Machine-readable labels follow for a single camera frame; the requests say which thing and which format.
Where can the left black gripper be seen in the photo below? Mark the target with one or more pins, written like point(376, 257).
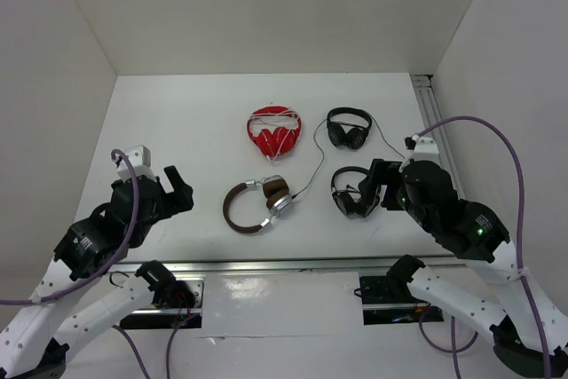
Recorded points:
point(182, 197)

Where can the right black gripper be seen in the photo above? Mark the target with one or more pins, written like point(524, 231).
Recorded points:
point(380, 171)

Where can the brown silver headphones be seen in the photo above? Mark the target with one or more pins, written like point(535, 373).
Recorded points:
point(254, 204)

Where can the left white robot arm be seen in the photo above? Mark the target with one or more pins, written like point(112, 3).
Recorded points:
point(47, 332)

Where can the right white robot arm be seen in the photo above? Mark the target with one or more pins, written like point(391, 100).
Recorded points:
point(527, 332)

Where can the near black headphones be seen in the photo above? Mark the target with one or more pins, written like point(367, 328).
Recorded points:
point(348, 200)

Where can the black headphones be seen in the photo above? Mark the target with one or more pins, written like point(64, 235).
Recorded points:
point(347, 134)
point(348, 200)

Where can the far black headphones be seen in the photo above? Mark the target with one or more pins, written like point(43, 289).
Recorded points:
point(347, 134)

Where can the red headphones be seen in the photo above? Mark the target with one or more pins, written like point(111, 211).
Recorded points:
point(274, 130)

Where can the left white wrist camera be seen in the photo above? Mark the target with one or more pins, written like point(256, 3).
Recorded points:
point(140, 160)

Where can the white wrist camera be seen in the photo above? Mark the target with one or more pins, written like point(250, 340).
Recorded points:
point(420, 149)
point(140, 160)

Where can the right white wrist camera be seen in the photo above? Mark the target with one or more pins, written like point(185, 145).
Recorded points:
point(420, 149)

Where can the aluminium rail right side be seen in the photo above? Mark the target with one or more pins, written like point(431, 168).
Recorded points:
point(430, 113)

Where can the aluminium rail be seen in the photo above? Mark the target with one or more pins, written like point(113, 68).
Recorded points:
point(430, 113)
point(282, 265)

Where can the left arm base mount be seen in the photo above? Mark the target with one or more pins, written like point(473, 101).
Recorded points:
point(184, 303)

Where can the aluminium rail front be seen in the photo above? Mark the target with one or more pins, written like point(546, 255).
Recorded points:
point(282, 265)

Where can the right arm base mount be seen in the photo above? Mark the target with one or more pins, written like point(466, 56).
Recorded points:
point(382, 305)

